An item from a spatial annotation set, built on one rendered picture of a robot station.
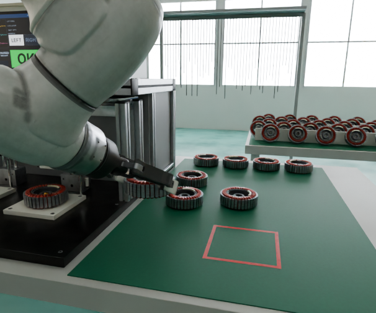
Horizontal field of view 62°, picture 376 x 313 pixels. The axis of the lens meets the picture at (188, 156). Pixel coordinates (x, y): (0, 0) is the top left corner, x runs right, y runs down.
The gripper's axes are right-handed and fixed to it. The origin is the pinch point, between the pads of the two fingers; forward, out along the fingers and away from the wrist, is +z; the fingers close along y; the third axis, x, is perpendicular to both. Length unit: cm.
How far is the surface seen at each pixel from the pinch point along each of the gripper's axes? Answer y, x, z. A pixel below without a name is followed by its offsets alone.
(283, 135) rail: 2, 62, 125
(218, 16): -127, 264, 243
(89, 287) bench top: -0.2, -22.2, -9.6
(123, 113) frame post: -15.8, 17.7, 3.2
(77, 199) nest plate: -27.6, -6.8, 8.5
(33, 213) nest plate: -30.2, -12.9, -1.9
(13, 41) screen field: -51, 33, -11
